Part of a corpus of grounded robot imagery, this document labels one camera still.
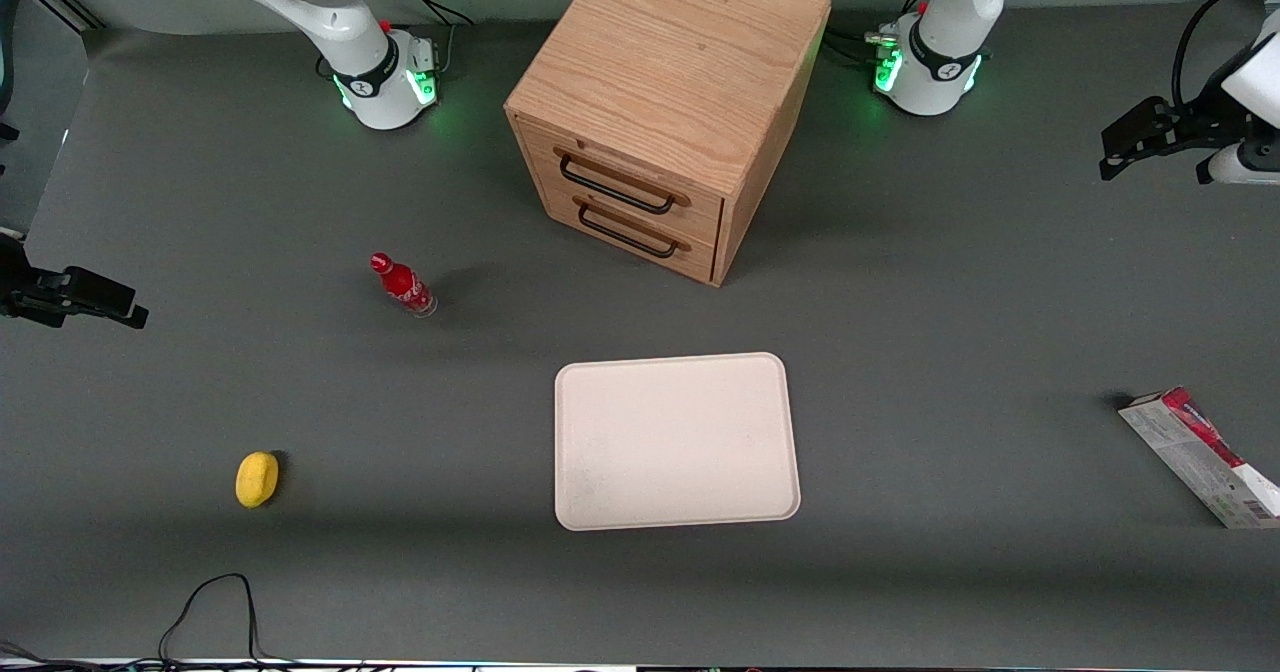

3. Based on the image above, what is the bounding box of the black lower drawer handle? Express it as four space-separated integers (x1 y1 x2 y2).
575 195 692 260

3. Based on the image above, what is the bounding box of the black hanging strap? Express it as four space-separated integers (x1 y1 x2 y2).
0 0 33 145

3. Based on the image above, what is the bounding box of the red cookie box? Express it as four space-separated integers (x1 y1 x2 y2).
1117 386 1280 530

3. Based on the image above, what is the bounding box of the oak wooden drawer cabinet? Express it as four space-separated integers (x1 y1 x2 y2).
504 0 832 288

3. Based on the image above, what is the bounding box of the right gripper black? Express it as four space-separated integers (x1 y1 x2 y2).
0 236 150 331

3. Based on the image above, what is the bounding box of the black drawer handle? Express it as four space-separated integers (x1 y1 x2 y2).
556 149 692 217
575 195 692 260

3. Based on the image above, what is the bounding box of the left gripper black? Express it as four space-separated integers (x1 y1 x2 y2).
1099 97 1253 182

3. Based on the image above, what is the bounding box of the black right arm base cable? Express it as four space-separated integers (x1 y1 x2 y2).
383 0 475 78

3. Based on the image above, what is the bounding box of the black left arm base cable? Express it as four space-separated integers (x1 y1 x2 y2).
826 0 936 68

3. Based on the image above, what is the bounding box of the black arm base cable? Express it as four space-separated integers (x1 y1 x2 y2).
383 0 475 78
826 0 936 68

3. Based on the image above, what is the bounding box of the beige rectangular tray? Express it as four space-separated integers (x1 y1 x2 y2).
554 352 802 532

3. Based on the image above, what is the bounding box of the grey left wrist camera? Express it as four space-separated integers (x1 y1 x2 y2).
1196 140 1280 189

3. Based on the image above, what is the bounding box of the black frame rail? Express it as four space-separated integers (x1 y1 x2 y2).
22 0 104 32

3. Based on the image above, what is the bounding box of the black looped table cable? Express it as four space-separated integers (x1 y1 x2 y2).
157 573 301 669

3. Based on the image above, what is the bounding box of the red cola bottle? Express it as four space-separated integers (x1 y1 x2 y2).
369 252 439 319

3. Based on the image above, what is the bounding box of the yellow lemon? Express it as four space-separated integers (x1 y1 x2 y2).
235 451 281 509

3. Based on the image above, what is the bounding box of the black upper drawer handle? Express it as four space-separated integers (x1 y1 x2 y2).
556 149 692 217

